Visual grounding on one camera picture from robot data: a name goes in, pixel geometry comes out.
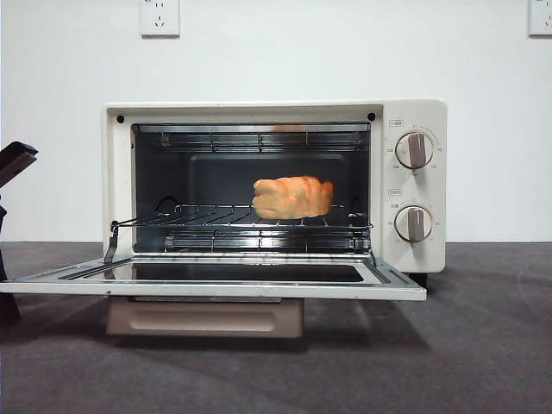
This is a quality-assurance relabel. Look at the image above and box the oven door with beige handle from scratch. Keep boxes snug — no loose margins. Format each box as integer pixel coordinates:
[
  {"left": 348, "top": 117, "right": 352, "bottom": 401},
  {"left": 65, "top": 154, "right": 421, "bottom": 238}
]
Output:
[{"left": 0, "top": 254, "right": 428, "bottom": 337}]

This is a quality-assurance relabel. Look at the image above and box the golden brown bread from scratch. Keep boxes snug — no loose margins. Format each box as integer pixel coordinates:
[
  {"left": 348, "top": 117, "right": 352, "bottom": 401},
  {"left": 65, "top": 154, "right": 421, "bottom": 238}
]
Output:
[{"left": 252, "top": 174, "right": 336, "bottom": 220}]

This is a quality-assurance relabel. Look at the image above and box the cream toaster oven body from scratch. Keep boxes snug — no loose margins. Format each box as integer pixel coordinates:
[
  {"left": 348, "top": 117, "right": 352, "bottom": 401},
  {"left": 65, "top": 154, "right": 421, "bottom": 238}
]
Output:
[{"left": 101, "top": 98, "right": 448, "bottom": 288}]

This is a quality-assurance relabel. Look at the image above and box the cream temperature knob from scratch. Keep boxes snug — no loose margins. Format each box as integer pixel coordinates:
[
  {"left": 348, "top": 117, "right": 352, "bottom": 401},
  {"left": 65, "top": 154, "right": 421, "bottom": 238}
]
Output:
[{"left": 395, "top": 131, "right": 435, "bottom": 170}]

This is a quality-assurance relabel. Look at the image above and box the cream timer knob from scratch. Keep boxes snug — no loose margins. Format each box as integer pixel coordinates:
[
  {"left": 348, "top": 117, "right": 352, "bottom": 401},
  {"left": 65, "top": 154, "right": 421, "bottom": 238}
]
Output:
[{"left": 394, "top": 204, "right": 434, "bottom": 243}]

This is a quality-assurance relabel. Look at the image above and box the metal wire oven rack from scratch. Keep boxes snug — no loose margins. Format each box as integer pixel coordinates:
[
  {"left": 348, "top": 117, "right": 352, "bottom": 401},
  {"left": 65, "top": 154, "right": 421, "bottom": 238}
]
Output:
[{"left": 112, "top": 196, "right": 374, "bottom": 229}]

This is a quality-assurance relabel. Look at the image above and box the white wall socket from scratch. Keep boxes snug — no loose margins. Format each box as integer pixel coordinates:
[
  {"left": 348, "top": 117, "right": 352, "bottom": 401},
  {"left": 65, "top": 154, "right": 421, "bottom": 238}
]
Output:
[
  {"left": 528, "top": 0, "right": 552, "bottom": 37},
  {"left": 141, "top": 0, "right": 180, "bottom": 38}
]

